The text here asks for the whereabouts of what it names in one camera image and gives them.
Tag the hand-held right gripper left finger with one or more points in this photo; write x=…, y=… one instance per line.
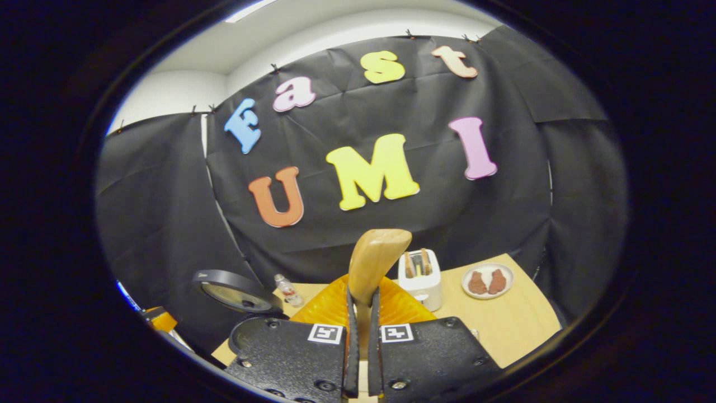
x=352, y=358

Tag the black rice cooker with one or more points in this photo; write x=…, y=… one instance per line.
x=235, y=294

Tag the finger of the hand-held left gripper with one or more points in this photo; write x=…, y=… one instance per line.
x=163, y=321

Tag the small clear water bottle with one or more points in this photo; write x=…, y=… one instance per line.
x=289, y=292

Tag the computer monitor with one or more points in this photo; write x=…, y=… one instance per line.
x=127, y=296

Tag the white toaster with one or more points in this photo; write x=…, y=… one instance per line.
x=425, y=292

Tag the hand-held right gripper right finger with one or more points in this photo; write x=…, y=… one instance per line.
x=373, y=358

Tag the brown meat piece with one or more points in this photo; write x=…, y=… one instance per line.
x=498, y=281
x=476, y=283

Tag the black backdrop cloth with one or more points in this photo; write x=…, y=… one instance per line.
x=391, y=112

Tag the brown toast slice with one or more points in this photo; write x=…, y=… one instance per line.
x=426, y=261
x=408, y=265

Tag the wooden spoon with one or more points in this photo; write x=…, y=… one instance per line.
x=375, y=257

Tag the white round plate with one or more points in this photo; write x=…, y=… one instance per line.
x=488, y=295

